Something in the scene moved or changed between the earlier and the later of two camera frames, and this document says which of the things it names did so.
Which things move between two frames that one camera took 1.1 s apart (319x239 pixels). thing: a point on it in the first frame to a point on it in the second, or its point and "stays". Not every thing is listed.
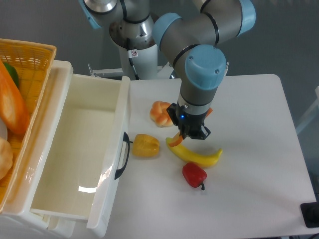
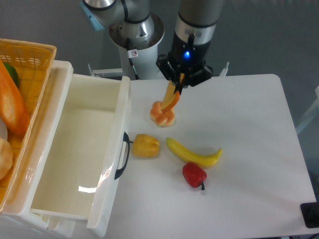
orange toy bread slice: [178, 138] to [172, 98]
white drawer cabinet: [18, 220] stays
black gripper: [189, 125] to [188, 60]
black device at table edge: [310, 211] stays
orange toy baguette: [13, 111] stays
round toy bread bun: [6, 158] stays
